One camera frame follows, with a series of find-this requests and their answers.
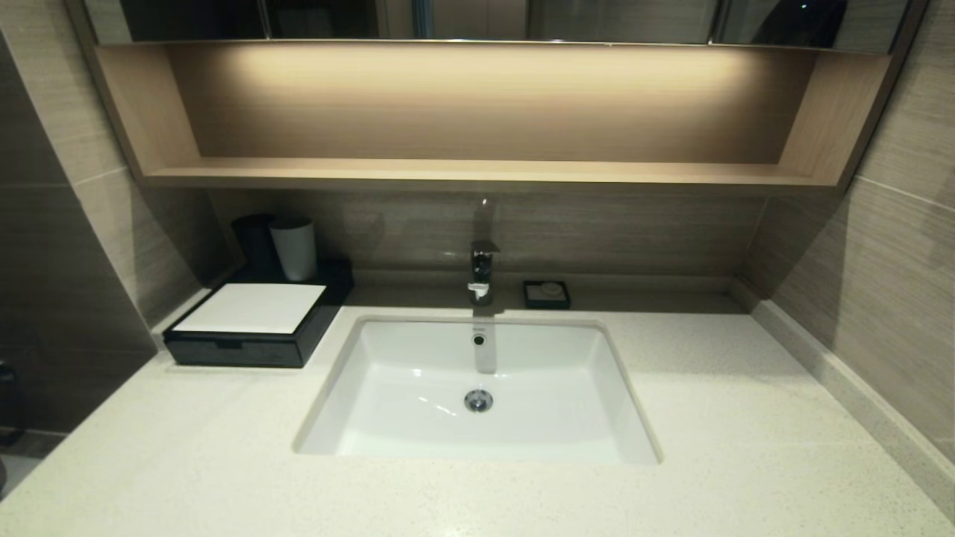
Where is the black tray box white lid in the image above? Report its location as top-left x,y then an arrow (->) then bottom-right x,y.
162,259 -> 354,369

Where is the grey tumbler cup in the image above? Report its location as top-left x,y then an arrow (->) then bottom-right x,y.
269,217 -> 317,283

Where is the black box drawer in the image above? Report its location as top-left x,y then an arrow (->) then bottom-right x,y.
164,333 -> 301,369

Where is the chrome sink faucet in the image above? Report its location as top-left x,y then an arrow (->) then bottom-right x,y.
467,240 -> 501,307

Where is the black soap dish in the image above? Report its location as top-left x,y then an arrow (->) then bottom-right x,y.
522,280 -> 572,310

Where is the wooden wall shelf niche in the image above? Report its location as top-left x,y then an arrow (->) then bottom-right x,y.
66,40 -> 930,196

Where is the white ceramic sink basin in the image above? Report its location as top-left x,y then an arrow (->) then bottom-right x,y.
291,315 -> 663,467

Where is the black cylindrical cup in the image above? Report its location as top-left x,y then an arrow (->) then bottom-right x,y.
231,214 -> 281,275

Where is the mirror cabinet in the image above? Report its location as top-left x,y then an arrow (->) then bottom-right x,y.
82,0 -> 912,53

